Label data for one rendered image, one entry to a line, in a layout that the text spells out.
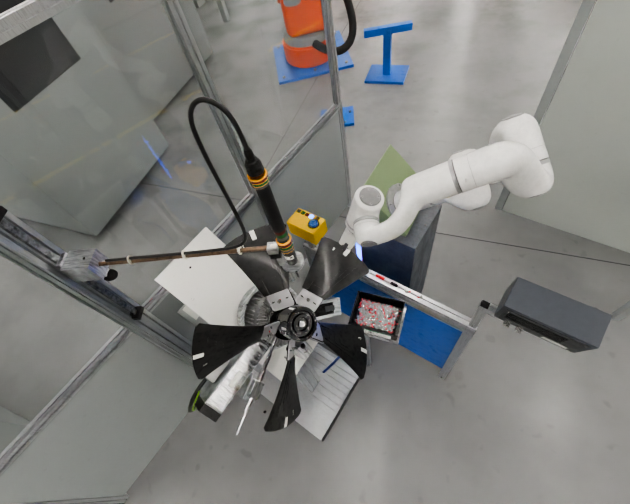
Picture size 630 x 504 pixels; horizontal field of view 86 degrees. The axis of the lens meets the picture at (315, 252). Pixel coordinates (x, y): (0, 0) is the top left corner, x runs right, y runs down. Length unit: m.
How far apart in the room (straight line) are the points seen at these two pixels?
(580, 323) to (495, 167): 0.58
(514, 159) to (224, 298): 1.03
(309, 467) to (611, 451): 1.62
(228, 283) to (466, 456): 1.65
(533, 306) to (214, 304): 1.07
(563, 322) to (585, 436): 1.36
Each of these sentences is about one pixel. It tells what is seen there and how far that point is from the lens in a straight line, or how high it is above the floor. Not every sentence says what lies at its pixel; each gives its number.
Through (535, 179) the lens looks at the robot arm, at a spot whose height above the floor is 1.60.
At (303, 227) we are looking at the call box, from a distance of 1.58.
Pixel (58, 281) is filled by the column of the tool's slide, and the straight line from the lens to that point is 1.30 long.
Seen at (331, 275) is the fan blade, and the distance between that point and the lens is 1.28.
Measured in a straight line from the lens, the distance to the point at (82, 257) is 1.21.
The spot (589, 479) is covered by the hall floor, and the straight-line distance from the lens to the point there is 2.53.
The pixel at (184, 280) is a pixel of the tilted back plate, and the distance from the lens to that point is 1.32.
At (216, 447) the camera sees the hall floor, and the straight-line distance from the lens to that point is 2.50.
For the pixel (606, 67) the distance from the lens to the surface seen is 2.39.
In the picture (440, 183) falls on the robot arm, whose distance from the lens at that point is 0.93.
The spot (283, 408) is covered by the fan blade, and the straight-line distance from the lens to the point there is 1.25.
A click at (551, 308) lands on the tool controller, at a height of 1.24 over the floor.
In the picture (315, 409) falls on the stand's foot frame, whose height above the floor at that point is 0.08.
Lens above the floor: 2.30
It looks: 55 degrees down
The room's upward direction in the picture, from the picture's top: 16 degrees counter-clockwise
